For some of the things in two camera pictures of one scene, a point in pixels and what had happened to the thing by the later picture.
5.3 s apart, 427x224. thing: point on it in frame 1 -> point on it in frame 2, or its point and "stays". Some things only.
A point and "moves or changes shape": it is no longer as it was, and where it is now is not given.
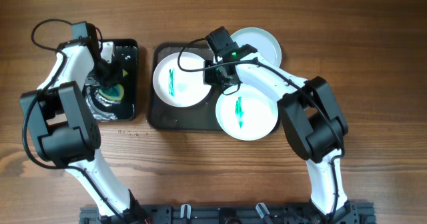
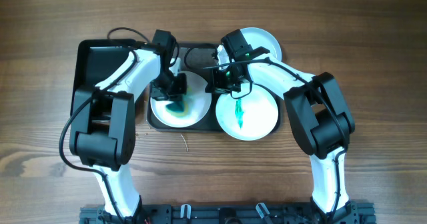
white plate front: (248, 115) stays
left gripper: (114, 76) -> (174, 94)
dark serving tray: (163, 117) -> (279, 117)
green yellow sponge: (114, 92) moves or changes shape
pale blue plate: (262, 41) stays
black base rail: (250, 213) stays
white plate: (177, 88) moves or changes shape
